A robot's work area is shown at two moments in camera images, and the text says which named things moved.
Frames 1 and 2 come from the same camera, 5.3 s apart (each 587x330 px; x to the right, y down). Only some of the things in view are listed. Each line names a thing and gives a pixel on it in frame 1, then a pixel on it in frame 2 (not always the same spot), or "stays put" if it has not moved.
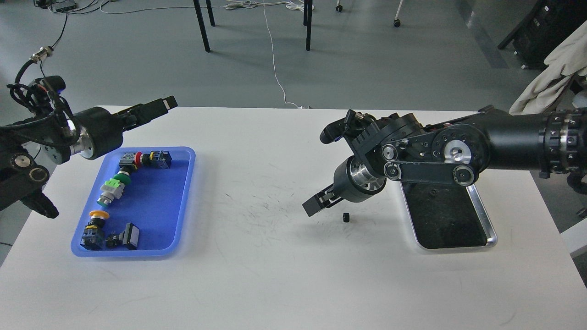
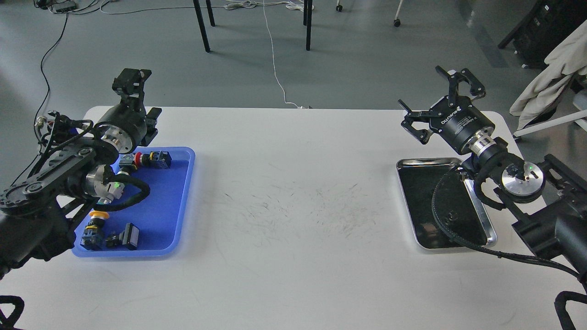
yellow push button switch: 93,237 stays put
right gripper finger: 322,200 → 476,88
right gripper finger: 320,194 → 422,134
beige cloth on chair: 569,57 stays put
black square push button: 129,238 stays put
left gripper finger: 128,122 → 150,119
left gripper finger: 146,112 → 129,85
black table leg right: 307,20 stays put
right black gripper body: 354,182 → 457,123
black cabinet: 546,24 stays put
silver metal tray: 444,216 stays put
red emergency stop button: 159,159 stays put
